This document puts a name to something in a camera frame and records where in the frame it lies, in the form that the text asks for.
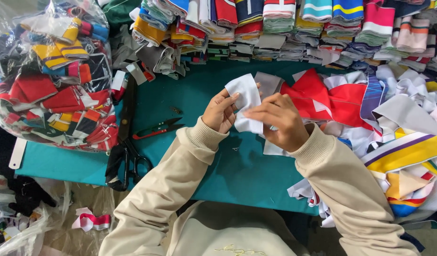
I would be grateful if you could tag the person's left hand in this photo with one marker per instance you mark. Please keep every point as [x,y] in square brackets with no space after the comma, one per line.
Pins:
[216,115]

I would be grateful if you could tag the person's right hand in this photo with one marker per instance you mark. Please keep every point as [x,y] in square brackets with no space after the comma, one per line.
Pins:
[282,122]

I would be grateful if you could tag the white ribbed fabric piece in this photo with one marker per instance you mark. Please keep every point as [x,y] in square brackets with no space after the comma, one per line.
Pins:
[245,93]

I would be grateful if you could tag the small metal clip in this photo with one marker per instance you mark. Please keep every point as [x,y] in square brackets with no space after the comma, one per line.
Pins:
[176,110]

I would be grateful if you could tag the grey fabric piece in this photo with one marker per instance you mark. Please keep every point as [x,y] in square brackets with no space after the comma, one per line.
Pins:
[270,83]

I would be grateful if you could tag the teal table cloth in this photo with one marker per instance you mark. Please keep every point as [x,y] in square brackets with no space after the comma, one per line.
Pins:
[204,170]

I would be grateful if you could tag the red thread snips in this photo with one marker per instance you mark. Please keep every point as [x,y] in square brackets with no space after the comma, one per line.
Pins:
[151,133]

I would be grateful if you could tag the large black scissors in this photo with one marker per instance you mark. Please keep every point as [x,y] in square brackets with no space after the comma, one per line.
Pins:
[125,124]

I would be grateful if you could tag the stacks of folded striped collars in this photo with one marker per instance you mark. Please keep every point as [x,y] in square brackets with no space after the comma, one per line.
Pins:
[275,28]

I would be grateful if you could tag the person's cream sweatshirt torso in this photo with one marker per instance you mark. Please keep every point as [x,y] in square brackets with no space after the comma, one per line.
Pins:
[232,231]

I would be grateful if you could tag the heap of loose fabric pieces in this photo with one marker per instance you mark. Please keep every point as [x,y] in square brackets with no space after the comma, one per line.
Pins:
[399,117]

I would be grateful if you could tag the clear bag of fabric collars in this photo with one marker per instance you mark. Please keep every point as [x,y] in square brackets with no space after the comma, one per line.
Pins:
[54,89]

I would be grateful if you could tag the pink white striped fabric scrap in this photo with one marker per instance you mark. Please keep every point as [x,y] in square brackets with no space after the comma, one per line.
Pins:
[90,220]

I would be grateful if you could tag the white plastic strip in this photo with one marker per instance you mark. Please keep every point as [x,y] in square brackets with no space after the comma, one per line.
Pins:
[17,154]

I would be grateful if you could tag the black cloth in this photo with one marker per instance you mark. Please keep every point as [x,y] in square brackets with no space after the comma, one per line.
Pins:
[26,192]

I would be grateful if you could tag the crumpled clear plastic bag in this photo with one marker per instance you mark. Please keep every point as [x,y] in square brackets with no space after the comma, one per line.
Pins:
[33,234]

